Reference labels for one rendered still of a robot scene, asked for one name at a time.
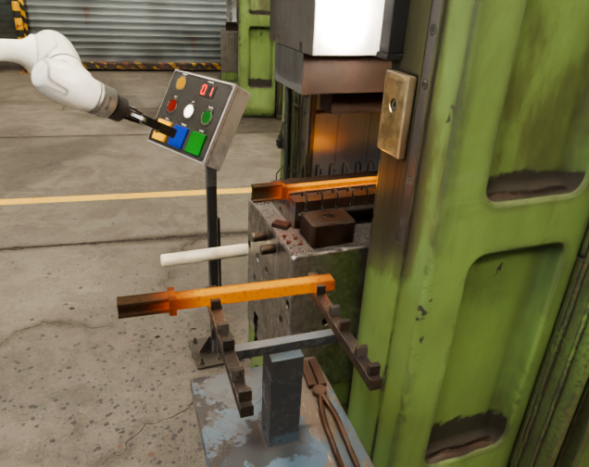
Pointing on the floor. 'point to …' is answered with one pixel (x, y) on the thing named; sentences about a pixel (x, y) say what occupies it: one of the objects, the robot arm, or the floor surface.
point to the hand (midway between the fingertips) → (166, 130)
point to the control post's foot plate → (203, 354)
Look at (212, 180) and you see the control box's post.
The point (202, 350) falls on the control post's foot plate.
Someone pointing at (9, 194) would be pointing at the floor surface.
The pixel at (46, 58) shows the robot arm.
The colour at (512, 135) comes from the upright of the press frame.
